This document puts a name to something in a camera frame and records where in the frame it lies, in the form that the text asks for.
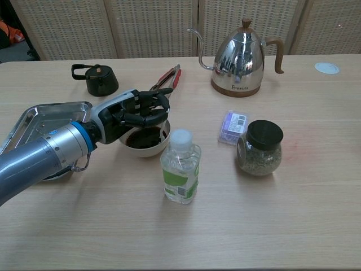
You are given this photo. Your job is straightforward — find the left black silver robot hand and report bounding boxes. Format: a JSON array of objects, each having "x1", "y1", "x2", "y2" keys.
[{"x1": 86, "y1": 88, "x2": 173, "y2": 145}]

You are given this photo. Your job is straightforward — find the white plastic spoon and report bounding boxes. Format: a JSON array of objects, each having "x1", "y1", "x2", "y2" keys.
[{"x1": 159, "y1": 111, "x2": 171, "y2": 143}]

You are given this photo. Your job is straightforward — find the white bowl dark liquid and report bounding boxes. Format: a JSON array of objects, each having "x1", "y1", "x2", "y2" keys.
[{"x1": 120, "y1": 120, "x2": 172, "y2": 158}]

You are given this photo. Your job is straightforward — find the small black teapot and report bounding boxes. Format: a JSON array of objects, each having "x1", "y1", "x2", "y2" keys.
[{"x1": 71, "y1": 63, "x2": 120, "y2": 98}]

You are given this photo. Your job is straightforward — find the stainless steel tray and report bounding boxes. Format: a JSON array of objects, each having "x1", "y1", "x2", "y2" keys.
[{"x1": 0, "y1": 101, "x2": 93, "y2": 181}]

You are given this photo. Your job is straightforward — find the steel tongs with red grips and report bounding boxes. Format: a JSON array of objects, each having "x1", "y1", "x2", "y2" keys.
[{"x1": 149, "y1": 64, "x2": 182, "y2": 99}]

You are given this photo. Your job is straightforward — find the clear bottle with green label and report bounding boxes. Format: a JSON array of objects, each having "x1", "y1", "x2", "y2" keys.
[{"x1": 160, "y1": 129, "x2": 202, "y2": 205}]

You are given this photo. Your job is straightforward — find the woven rattan screen panel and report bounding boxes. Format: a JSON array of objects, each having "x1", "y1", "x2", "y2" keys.
[
  {"x1": 10, "y1": 0, "x2": 118, "y2": 62},
  {"x1": 290, "y1": 0, "x2": 361, "y2": 56},
  {"x1": 104, "y1": 0, "x2": 200, "y2": 59},
  {"x1": 197, "y1": 0, "x2": 305, "y2": 57}
]

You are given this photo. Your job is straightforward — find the small purple plastic box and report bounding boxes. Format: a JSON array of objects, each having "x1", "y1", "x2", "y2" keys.
[{"x1": 217, "y1": 110, "x2": 250, "y2": 146}]

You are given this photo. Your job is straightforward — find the orange fabric item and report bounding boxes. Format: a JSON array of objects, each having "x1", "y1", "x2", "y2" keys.
[{"x1": 0, "y1": 19, "x2": 25, "y2": 45}]

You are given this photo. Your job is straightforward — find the glass jar with black lid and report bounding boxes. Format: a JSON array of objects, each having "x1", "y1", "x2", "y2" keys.
[{"x1": 236, "y1": 120, "x2": 284, "y2": 177}]

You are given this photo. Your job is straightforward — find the white round table grommet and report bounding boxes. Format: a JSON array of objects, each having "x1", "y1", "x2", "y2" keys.
[{"x1": 314, "y1": 62, "x2": 341, "y2": 75}]

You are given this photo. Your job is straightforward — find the thin left arm cable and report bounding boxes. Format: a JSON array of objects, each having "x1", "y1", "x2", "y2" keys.
[{"x1": 53, "y1": 152, "x2": 91, "y2": 177}]

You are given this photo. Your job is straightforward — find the steel gooseneck kettle wooden handle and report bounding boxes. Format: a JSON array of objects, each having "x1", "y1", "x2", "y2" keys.
[{"x1": 187, "y1": 18, "x2": 285, "y2": 98}]

